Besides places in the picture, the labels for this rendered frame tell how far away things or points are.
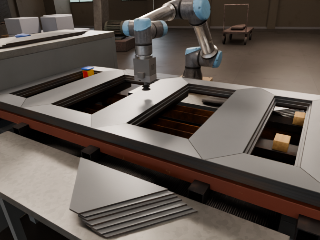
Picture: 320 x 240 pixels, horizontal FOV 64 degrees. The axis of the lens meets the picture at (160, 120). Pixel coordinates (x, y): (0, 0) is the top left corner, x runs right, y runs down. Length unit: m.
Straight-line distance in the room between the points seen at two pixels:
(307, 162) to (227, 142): 0.23
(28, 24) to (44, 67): 2.87
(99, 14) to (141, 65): 6.66
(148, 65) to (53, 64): 0.87
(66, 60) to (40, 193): 1.20
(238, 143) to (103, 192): 0.44
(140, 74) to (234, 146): 0.55
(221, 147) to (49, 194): 0.55
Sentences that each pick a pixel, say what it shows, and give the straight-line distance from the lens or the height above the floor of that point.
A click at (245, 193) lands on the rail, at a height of 0.78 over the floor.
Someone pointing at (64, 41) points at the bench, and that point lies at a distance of 1.92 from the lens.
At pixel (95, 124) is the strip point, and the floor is 0.86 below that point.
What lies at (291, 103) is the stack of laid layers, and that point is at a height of 0.83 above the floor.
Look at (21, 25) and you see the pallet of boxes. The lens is 4.60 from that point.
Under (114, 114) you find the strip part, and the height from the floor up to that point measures 0.86.
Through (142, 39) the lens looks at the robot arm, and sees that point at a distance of 1.15.
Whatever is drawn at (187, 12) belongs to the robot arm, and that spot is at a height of 1.21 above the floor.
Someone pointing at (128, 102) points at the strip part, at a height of 0.86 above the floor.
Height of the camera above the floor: 1.29
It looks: 25 degrees down
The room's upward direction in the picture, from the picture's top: 2 degrees counter-clockwise
